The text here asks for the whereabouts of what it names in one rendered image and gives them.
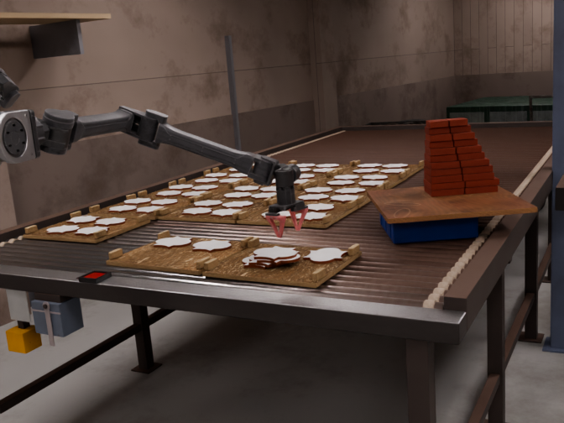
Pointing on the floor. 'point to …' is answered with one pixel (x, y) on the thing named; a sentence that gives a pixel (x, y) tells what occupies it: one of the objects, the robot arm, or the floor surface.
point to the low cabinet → (503, 109)
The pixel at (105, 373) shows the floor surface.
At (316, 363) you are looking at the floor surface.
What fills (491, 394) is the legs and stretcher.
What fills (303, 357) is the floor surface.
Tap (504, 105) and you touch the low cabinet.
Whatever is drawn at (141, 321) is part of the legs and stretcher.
